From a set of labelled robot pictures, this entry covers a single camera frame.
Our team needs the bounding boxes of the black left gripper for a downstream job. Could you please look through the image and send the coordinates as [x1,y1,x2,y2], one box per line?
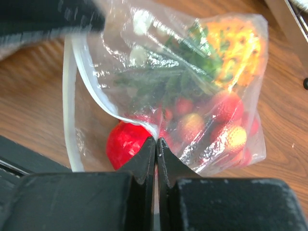
[0,0,105,60]

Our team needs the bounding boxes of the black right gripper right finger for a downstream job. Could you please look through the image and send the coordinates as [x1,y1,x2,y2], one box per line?
[156,139,308,231]

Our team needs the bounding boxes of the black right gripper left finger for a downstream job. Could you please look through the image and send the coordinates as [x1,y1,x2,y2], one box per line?
[0,138,156,231]

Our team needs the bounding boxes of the red fake apple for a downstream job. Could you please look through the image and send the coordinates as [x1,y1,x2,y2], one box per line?
[105,121,155,170]

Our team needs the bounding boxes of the fake strawberry bunch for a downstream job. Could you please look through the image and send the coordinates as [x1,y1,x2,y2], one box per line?
[155,90,264,172]

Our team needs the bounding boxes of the clear zip top bag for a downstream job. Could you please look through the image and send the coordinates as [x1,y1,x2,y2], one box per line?
[63,0,269,176]

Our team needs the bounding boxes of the white fake garlic pieces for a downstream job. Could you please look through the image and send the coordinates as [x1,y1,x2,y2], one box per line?
[129,9,154,65]

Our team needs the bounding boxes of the fake pineapple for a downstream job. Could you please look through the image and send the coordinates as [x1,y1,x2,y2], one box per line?
[114,18,267,107]

